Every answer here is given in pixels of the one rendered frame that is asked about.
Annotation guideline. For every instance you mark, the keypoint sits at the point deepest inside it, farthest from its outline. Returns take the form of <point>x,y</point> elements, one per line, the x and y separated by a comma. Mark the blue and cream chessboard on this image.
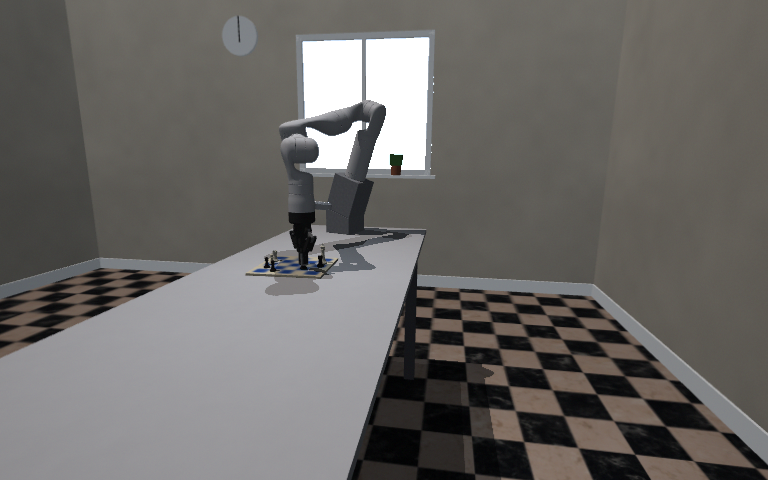
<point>288,266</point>

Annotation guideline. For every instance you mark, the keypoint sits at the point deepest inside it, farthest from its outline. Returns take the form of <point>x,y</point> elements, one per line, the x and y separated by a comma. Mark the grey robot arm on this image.
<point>297,147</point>

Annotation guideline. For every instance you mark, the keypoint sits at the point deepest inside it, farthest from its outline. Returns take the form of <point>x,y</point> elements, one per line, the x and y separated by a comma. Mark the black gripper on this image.
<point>301,235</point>

